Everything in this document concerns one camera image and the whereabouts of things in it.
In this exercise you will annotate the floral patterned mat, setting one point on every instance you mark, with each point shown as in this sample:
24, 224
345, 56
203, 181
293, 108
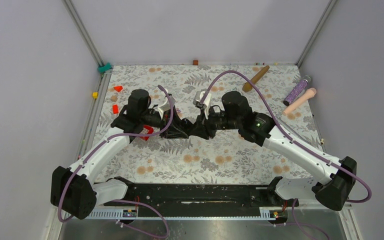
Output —
225, 159

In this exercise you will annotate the yellow cube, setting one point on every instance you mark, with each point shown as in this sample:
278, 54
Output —
95, 95

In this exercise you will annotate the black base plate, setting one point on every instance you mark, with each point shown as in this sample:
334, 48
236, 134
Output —
204, 200

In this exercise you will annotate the red rectangular block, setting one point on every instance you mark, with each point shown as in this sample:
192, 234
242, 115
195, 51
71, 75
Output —
115, 109

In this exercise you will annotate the red triangular block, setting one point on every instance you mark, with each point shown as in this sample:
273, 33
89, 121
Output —
118, 88

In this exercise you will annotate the red plastic tray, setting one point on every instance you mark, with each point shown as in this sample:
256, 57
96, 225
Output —
145, 132

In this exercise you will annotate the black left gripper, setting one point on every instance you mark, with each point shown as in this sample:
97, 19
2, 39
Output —
176, 129

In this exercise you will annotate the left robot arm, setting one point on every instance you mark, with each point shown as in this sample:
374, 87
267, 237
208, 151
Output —
73, 189

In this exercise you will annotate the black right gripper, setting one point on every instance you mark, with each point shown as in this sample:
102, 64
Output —
203, 128

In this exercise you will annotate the brown wooden stick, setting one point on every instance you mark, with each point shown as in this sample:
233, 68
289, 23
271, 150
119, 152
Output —
247, 87

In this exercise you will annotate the teal arch block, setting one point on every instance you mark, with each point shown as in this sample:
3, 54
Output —
104, 68

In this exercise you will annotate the purple glitter tube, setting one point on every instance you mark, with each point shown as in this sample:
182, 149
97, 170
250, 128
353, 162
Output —
297, 90

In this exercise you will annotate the pink flesh-coloured stick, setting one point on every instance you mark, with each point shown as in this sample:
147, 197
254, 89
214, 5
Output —
308, 94

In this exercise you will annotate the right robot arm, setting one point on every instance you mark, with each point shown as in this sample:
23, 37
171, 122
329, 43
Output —
330, 182

